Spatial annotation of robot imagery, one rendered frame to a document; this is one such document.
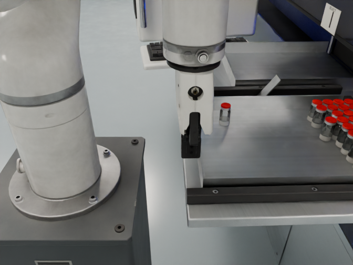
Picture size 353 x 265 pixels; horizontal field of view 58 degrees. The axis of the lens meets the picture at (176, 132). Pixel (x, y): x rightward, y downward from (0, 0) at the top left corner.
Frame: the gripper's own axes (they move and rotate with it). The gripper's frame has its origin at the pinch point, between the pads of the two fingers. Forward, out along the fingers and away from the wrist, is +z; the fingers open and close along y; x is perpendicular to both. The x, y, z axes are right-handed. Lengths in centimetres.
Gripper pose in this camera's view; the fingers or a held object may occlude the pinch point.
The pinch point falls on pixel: (190, 146)
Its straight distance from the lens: 53.3
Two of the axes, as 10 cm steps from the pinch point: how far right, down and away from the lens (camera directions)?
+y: -0.3, -5.8, 8.2
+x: -10.0, 0.2, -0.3
